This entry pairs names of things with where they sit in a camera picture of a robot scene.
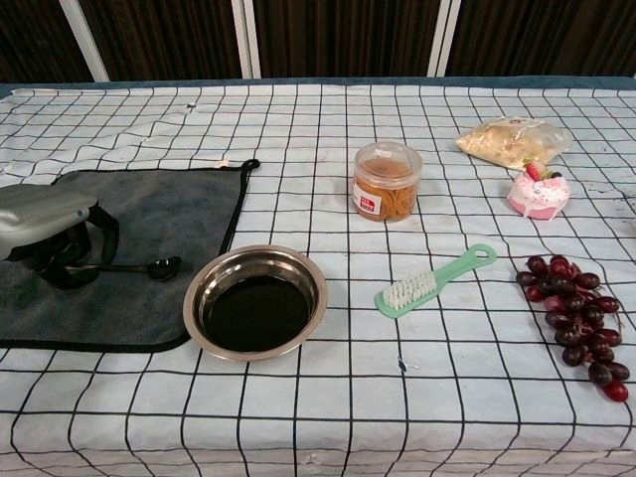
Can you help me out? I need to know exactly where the pink toy cake with strawberry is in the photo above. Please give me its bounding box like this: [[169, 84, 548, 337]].
[[507, 157, 571, 222]]

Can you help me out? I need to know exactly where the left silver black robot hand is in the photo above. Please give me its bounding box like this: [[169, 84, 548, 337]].
[[0, 183, 121, 290]]

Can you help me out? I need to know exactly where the black spoon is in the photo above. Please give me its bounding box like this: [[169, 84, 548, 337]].
[[64, 255, 183, 284]]

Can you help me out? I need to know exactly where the green scrub brush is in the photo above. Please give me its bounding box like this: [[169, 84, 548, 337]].
[[373, 242, 498, 318]]

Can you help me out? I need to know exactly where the clear jar of rubber bands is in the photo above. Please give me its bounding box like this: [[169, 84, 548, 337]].
[[353, 141, 424, 224]]

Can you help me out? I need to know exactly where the white frame post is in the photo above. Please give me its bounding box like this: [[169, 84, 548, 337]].
[[58, 0, 111, 82], [425, 0, 464, 78], [230, 0, 262, 80]]

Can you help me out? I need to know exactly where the clear bag of beige snacks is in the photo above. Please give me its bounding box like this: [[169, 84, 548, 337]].
[[454, 116, 574, 171]]

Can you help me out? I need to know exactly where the white black checkered tablecloth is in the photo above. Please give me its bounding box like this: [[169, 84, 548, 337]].
[[0, 80, 636, 477]]

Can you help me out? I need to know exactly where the dark grey cloth mat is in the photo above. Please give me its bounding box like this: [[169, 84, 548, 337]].
[[0, 158, 261, 355]]

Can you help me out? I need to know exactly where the bunch of red grapes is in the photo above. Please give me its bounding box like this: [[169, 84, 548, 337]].
[[515, 253, 632, 403]]

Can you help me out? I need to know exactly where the stainless steel bowl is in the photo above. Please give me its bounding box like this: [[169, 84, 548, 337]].
[[183, 244, 330, 362]]

